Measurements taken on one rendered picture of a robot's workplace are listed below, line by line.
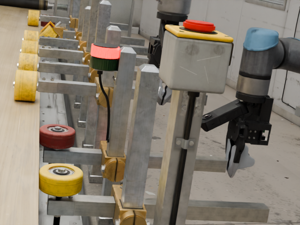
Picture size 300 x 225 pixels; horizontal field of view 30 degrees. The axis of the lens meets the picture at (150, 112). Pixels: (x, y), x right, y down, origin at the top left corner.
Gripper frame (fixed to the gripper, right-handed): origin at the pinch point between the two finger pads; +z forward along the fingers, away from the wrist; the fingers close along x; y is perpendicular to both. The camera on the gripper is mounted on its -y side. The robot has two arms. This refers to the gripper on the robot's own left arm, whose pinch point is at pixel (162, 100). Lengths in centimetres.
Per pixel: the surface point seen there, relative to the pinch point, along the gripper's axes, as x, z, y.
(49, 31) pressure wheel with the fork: 24, 3, 120
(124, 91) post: 10.4, -3.3, -7.7
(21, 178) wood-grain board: 30.6, 8.7, -30.2
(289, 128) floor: -205, 99, 335
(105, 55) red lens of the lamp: 15.6, -10.8, -9.0
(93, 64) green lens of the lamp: 17.7, -8.5, -7.9
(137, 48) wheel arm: -10, 3, 97
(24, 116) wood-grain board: 31.1, 8.8, 7.9
